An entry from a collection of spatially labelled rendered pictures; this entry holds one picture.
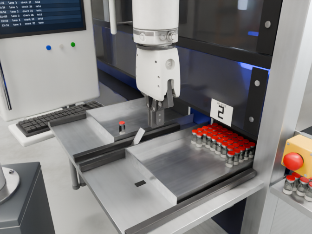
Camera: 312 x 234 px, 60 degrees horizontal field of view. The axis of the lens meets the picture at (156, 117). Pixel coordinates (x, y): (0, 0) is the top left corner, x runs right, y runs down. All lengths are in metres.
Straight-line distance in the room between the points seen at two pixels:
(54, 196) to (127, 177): 1.43
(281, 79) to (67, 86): 1.05
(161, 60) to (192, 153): 0.44
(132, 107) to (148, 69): 0.68
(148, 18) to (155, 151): 0.49
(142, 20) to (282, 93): 0.37
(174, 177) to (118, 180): 0.16
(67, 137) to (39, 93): 0.45
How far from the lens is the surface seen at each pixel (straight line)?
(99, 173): 0.80
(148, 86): 0.54
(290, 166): 0.70
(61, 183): 2.27
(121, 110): 1.17
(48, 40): 1.38
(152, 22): 0.49
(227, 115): 0.82
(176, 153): 0.87
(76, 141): 0.97
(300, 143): 0.71
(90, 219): 1.93
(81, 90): 1.50
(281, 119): 0.71
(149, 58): 0.52
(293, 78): 0.68
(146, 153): 0.87
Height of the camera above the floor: 1.35
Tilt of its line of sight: 25 degrees down
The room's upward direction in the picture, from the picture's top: straight up
